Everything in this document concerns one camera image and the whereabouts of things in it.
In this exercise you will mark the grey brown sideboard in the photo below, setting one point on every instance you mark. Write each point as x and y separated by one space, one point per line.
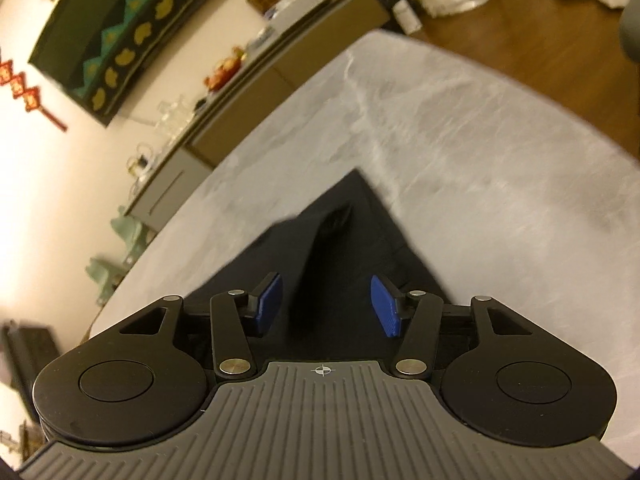
240 105

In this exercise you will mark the green child chair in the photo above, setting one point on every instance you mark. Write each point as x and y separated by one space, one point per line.
130 230
107 280

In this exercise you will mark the grey blue plate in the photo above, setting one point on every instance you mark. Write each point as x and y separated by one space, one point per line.
264 40

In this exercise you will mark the small white bottle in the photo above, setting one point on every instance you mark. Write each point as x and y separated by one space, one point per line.
407 17

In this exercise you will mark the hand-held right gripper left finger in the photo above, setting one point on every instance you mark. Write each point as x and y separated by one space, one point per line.
267 305

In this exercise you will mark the red hanging ornament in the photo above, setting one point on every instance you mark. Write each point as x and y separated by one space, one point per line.
25 92

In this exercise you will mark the red fruit bowl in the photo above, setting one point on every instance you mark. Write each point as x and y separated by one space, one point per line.
225 70

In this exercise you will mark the patterned green black wall hanging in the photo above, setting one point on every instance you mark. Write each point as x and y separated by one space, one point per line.
150 25

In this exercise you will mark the glass teapot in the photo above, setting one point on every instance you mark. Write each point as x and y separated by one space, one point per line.
145 156

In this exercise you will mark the glass cup set on tray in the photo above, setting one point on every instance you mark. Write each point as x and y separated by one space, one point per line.
175 117

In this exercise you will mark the black pants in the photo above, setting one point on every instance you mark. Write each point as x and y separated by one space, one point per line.
345 240

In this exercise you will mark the yellow glass jar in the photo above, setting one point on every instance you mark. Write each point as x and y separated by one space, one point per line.
133 166

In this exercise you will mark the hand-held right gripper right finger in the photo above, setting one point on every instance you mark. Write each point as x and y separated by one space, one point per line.
385 310

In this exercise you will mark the dark chair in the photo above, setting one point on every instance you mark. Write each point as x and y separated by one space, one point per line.
30 360

